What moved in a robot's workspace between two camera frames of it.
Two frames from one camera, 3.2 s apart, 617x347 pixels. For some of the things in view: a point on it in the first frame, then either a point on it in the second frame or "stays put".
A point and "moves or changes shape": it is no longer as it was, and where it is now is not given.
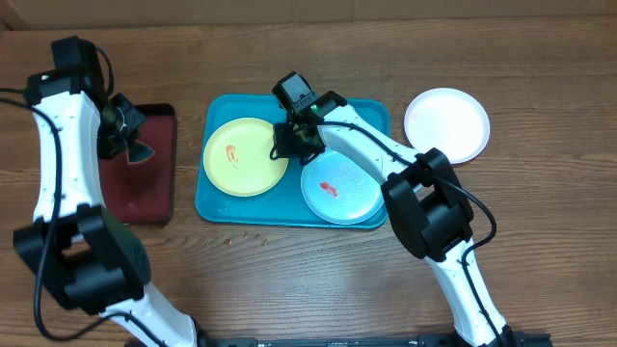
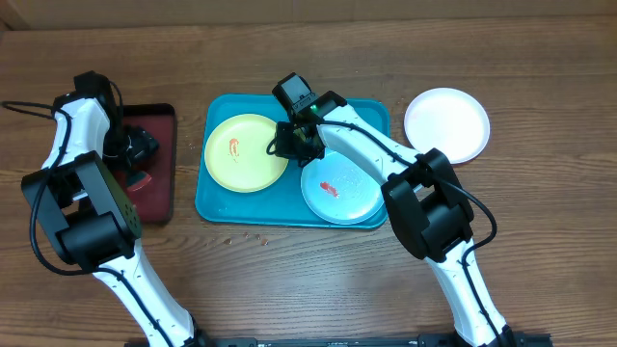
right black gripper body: [307, 150] stays put
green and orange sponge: [139, 152] moves or changes shape
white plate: [450, 120] stays put
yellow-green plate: [237, 158] stays put
